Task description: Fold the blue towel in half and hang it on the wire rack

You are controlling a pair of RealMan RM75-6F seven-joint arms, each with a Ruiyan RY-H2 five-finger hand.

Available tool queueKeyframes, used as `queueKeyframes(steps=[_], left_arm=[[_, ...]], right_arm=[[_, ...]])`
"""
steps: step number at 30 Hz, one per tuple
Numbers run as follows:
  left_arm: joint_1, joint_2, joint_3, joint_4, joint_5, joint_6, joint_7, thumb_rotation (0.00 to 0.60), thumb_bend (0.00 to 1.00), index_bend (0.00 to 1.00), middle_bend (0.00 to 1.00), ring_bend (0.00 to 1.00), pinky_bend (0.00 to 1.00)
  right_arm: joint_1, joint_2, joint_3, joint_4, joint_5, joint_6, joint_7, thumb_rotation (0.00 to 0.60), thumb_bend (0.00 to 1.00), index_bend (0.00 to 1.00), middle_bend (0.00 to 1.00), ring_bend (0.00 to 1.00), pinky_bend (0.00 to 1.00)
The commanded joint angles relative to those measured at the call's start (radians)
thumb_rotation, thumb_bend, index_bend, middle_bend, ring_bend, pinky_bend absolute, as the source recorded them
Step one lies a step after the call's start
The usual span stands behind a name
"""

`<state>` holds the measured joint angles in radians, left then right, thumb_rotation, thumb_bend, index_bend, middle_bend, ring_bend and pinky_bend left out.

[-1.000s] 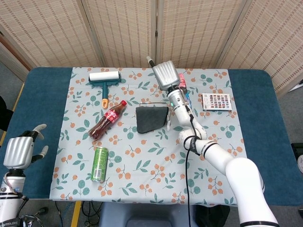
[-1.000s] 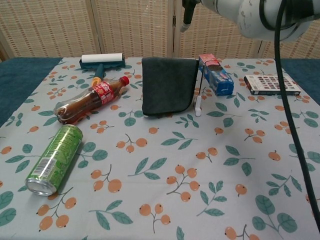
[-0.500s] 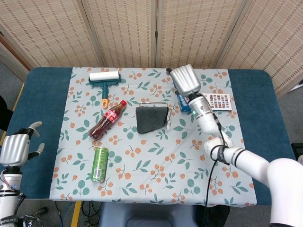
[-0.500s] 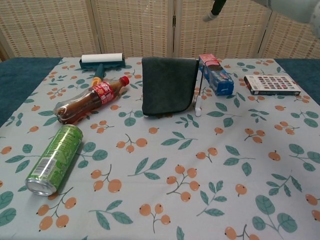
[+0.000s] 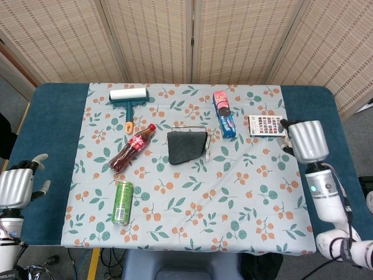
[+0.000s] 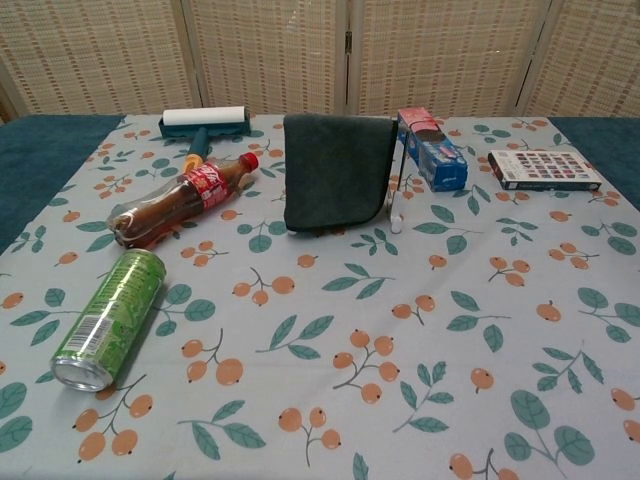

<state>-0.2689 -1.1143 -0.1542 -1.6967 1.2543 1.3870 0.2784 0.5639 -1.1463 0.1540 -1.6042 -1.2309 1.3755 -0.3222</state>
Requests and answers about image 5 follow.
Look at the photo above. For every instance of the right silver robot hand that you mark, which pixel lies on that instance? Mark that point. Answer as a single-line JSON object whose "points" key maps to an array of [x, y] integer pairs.
{"points": [[309, 140]]}

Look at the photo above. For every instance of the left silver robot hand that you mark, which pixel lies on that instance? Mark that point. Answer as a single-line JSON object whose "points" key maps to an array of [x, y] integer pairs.
{"points": [[14, 188]]}

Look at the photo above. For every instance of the blue cloth with black back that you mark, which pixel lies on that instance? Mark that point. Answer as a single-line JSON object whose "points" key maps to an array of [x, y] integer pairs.
{"points": [[186, 147]]}

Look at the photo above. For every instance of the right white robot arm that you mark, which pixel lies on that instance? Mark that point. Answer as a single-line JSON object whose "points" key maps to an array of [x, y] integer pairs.
{"points": [[323, 186]]}

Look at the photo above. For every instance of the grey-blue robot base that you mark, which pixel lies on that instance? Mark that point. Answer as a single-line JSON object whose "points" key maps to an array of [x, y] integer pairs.
{"points": [[180, 265]]}

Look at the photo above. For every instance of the silver metal rack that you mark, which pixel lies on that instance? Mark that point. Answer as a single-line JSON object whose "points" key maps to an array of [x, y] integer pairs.
{"points": [[207, 154]]}

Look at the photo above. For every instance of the flat box with colourful squares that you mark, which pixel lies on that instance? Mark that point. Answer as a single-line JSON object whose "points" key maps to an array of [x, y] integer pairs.
{"points": [[265, 125]]}

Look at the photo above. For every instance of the black object beside table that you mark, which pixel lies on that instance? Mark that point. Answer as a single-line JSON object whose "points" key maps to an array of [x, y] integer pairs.
{"points": [[4, 137]]}

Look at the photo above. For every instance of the teal table cover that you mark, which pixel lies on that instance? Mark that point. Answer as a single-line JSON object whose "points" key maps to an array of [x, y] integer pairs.
{"points": [[43, 131]]}

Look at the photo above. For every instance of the white flat object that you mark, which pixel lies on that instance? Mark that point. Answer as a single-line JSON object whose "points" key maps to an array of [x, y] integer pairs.
{"points": [[368, 105]]}

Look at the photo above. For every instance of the black box on floor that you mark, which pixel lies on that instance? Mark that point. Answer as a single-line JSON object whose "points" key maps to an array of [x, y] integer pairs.
{"points": [[364, 183]]}

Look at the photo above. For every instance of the chrome chair base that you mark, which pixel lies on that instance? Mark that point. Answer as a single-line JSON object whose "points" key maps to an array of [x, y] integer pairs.
{"points": [[38, 269]]}

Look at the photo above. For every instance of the white shoe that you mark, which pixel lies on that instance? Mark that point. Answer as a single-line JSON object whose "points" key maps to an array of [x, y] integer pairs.
{"points": [[370, 202]]}

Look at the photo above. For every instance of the blue pink cookie box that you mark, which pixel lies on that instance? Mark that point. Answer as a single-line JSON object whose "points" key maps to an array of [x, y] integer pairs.
{"points": [[224, 116]]}

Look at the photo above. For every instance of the woven folding screen panel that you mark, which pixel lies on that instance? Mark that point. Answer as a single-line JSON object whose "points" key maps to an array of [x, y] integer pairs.
{"points": [[233, 38], [58, 38], [151, 38], [335, 43]]}

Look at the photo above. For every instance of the green drink can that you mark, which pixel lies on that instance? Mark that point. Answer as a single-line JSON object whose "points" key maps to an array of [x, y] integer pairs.
{"points": [[123, 202]]}

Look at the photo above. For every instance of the floral leaf print tablecloth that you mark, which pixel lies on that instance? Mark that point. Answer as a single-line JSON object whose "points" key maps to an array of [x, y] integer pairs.
{"points": [[204, 204]]}

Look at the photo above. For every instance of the cola bottle with red cap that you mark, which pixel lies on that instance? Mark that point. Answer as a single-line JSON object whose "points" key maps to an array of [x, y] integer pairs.
{"points": [[131, 148]]}

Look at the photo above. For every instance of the black bag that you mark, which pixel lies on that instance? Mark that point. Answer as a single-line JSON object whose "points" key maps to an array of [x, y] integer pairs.
{"points": [[262, 266]]}

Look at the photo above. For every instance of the teal lint roller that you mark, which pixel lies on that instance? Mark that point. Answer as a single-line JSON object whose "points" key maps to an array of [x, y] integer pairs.
{"points": [[129, 94]]}

